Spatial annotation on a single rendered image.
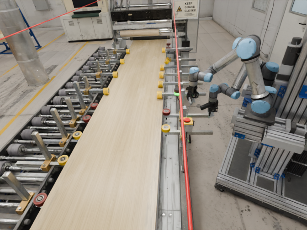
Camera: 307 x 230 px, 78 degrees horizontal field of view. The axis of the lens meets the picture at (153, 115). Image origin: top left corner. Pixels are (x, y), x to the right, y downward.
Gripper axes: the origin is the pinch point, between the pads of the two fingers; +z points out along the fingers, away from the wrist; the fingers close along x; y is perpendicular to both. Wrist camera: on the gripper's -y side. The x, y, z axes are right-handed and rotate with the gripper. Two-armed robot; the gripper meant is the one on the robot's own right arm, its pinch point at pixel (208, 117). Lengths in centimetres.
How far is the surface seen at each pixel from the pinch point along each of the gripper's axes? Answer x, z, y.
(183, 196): -79, 12, -29
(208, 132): -26.5, -3.5, -4.5
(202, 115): -1.5, -3.2, -6.3
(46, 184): -78, -1, -129
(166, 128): -26.5, -8.9, -40.6
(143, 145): -47, -9, -60
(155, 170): -71, -9, -48
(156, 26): 251, -34, -65
